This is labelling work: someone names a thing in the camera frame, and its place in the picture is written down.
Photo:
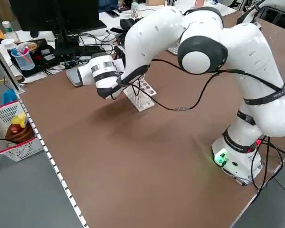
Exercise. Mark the black box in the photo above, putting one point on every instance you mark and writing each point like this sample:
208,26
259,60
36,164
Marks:
45,57

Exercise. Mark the white test tube rack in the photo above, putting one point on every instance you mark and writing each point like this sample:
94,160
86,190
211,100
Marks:
146,104

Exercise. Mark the black power supply unit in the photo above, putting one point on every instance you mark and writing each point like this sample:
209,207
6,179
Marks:
126,23

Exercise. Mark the black monitor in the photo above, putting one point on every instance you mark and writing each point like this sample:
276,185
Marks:
50,14

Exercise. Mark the blue plastic object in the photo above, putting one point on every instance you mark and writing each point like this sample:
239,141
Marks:
9,96

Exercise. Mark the black monitor stand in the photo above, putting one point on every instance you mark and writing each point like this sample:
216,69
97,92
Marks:
64,42

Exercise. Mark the grey digital scale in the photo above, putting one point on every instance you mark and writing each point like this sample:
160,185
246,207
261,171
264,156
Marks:
73,76

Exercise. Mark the clear measuring cup with pens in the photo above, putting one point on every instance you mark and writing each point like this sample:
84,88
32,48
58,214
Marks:
25,61

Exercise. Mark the white basket with red rim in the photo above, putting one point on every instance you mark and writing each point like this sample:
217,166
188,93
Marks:
19,152

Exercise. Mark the plastic bottle with green cap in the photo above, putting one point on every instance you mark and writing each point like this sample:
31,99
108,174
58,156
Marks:
8,31

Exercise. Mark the brown tape roll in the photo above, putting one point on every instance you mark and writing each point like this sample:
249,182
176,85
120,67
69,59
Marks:
20,79

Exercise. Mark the white bottle with green label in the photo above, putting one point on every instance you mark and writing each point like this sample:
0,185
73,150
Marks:
135,10

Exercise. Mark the brown wooden bowl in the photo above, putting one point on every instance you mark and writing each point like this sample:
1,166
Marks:
19,136

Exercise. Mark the ribbed metal tray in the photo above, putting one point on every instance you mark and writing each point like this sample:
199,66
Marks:
173,50

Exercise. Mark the yellow toy fruit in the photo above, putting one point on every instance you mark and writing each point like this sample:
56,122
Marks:
19,118

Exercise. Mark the red toy apple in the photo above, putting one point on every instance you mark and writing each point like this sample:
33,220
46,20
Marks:
14,128

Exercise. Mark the black phone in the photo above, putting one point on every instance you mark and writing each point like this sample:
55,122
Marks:
112,13

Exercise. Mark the aluminium frame post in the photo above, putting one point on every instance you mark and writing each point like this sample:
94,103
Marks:
7,69

